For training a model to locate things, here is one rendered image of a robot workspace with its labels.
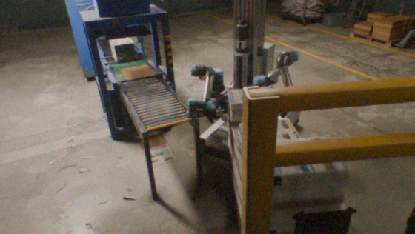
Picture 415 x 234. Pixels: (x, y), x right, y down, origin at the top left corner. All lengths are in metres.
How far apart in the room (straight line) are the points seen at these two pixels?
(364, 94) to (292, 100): 0.21
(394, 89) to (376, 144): 0.19
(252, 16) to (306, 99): 2.34
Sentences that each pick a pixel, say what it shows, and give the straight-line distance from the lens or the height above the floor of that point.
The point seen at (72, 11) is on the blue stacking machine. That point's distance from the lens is 6.11.
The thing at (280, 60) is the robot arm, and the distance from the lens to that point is 2.86.
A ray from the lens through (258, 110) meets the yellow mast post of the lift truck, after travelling 0.87.
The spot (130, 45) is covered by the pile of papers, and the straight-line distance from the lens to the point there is 4.67.
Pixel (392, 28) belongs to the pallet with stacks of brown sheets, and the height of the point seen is 0.42.
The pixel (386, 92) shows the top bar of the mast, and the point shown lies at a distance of 1.02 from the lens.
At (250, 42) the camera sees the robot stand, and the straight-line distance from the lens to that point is 3.26.
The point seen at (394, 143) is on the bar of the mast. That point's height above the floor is 1.65.
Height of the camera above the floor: 2.22
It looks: 29 degrees down
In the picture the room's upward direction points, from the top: 2 degrees counter-clockwise
